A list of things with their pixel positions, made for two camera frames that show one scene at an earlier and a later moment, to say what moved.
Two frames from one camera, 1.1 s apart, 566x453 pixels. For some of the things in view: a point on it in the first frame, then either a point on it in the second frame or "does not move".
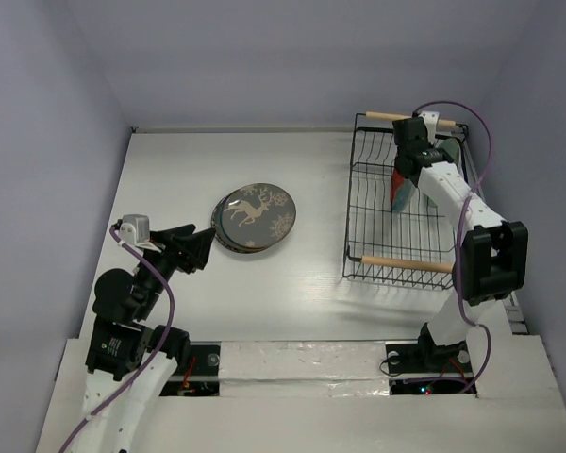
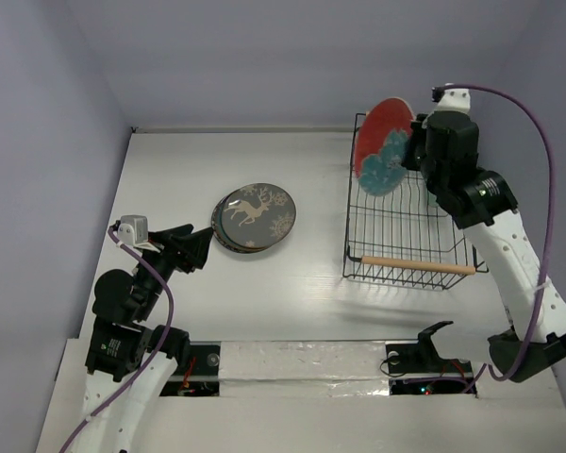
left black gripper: [188, 249] does not move
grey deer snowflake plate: [257, 215] does not move
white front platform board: [296, 396] does not move
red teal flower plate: [402, 191] → [380, 147]
